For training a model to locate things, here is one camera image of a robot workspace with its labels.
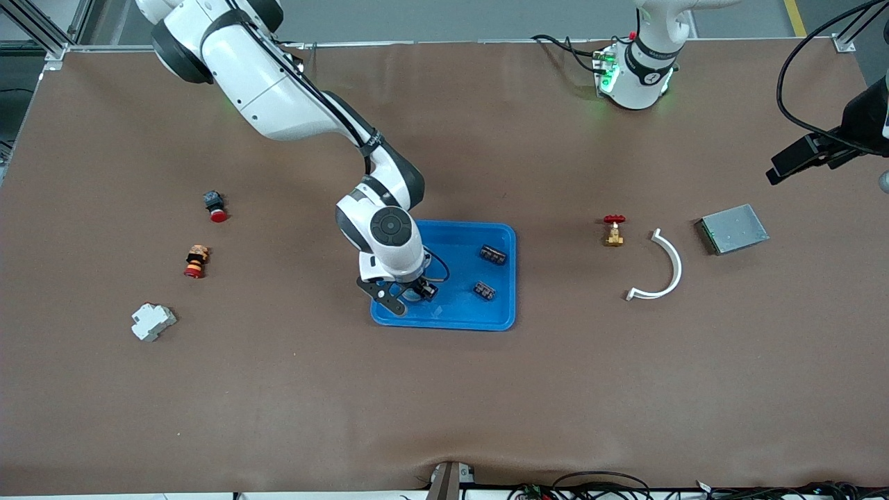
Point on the brown table mat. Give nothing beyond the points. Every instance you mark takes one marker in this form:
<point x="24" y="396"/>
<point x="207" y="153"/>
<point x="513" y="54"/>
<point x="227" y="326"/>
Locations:
<point x="444" y="403"/>

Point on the red push button black body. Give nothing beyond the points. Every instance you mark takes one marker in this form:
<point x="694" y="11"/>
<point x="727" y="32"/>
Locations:
<point x="212" y="201"/>

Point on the grey metal box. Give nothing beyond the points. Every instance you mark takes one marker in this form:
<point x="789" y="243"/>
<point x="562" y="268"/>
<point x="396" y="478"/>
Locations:
<point x="736" y="229"/>

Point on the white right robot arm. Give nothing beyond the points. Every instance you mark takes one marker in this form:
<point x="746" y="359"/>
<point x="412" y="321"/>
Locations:
<point x="264" y="83"/>

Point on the aluminium frame strut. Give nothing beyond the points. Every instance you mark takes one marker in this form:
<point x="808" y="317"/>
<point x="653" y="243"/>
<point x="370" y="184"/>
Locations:
<point x="844" y="44"/>
<point x="54" y="53"/>

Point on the metal table edge clamp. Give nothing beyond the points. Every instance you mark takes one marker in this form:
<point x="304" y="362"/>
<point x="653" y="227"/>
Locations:
<point x="450" y="480"/>

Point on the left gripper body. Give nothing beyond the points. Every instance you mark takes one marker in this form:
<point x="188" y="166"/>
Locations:
<point x="863" y="117"/>

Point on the white circuit breaker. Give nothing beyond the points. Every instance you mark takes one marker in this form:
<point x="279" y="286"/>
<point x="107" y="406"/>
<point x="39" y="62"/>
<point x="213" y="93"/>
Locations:
<point x="149" y="323"/>

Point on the white curved plastic piece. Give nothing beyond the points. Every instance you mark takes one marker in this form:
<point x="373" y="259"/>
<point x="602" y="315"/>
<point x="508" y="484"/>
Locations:
<point x="678" y="267"/>

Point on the red yellow emergency stop button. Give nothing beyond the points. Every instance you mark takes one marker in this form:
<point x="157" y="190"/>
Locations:
<point x="196" y="262"/>

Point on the black terminal block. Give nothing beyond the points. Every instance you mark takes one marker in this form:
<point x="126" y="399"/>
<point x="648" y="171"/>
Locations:
<point x="492" y="255"/>
<point x="484" y="290"/>

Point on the blue plastic tray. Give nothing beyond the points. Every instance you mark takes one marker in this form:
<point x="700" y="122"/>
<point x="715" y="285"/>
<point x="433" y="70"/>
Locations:
<point x="458" y="312"/>

